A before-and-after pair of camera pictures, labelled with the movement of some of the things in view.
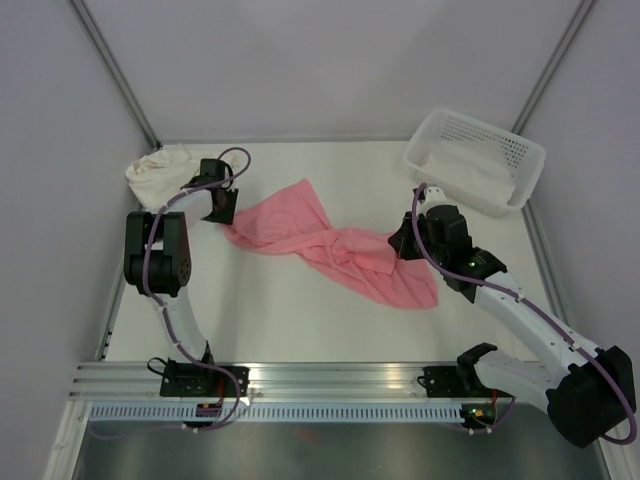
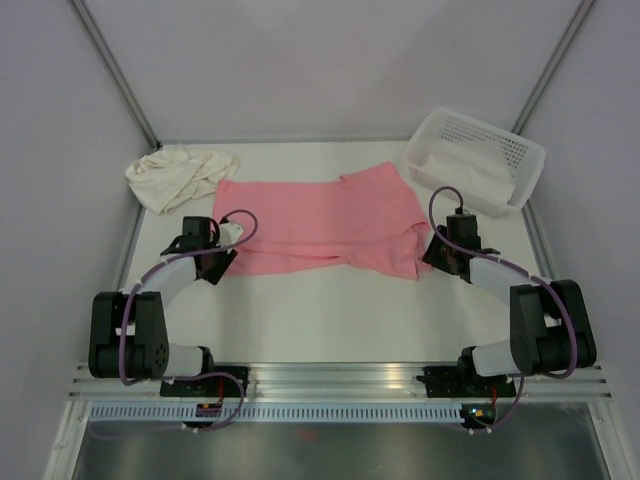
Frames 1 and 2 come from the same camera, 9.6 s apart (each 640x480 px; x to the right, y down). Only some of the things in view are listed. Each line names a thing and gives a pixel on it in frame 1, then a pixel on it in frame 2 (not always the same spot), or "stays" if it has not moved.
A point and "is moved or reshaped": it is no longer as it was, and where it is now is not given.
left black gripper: (228, 217) to (225, 259)
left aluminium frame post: (116, 73) stays
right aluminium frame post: (570, 32) stays
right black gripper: (401, 241) to (432, 252)
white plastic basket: (482, 167) stays
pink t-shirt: (294, 224) is moved or reshaped
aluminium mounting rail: (134, 380) stays
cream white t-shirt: (155, 178) stays
